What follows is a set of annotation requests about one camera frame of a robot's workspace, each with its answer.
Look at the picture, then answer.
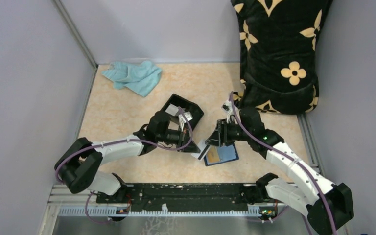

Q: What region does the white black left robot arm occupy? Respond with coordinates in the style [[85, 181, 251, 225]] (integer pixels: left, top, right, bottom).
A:
[[54, 109, 200, 203]]

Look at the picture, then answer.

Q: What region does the yellow credit card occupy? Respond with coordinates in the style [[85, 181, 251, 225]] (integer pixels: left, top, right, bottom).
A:
[[206, 149, 220, 164]]

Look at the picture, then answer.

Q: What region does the light blue cloth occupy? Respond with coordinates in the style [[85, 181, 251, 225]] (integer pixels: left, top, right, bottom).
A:
[[101, 61, 162, 97]]

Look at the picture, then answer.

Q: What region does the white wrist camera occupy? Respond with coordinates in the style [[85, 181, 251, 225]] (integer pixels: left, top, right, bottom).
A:
[[221, 99, 234, 123], [178, 112, 193, 130]]

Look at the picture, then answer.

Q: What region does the grey credit card stack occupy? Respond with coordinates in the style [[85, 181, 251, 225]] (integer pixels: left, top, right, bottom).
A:
[[165, 104, 179, 117]]

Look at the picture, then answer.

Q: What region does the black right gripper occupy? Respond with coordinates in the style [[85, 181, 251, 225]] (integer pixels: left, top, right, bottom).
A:
[[206, 118, 252, 147]]

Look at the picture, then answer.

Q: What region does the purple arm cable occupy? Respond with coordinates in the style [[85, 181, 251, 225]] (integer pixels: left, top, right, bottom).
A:
[[54, 107, 194, 225], [228, 91, 338, 235]]

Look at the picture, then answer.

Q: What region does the black floral cushion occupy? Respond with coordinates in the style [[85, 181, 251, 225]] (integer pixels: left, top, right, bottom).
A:
[[231, 0, 332, 115]]

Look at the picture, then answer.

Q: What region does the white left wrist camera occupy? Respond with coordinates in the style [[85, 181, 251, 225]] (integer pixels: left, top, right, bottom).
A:
[[178, 112, 193, 130]]

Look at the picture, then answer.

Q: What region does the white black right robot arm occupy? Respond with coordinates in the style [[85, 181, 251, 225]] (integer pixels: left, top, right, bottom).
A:
[[206, 104, 354, 235]]

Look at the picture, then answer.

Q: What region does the white magnetic stripe card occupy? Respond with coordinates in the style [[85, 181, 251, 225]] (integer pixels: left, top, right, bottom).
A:
[[191, 140, 210, 161]]

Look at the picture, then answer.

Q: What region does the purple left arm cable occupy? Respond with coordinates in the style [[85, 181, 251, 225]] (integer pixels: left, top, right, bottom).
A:
[[54, 107, 194, 225]]

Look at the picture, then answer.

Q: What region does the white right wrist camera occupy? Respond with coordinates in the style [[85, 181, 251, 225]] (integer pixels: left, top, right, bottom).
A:
[[221, 99, 234, 123]]

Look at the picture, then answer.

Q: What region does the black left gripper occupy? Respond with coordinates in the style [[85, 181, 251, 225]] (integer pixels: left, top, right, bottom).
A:
[[157, 124, 201, 153]]

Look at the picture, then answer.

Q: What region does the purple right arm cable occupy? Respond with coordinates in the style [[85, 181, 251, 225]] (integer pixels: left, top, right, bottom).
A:
[[228, 91, 338, 235]]

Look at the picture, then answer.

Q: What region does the blue leather card holder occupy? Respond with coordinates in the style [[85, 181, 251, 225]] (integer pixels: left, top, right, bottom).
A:
[[204, 144, 239, 166]]

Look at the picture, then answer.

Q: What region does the black plastic card box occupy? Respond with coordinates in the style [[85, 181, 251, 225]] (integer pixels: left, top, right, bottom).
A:
[[161, 94, 204, 130]]

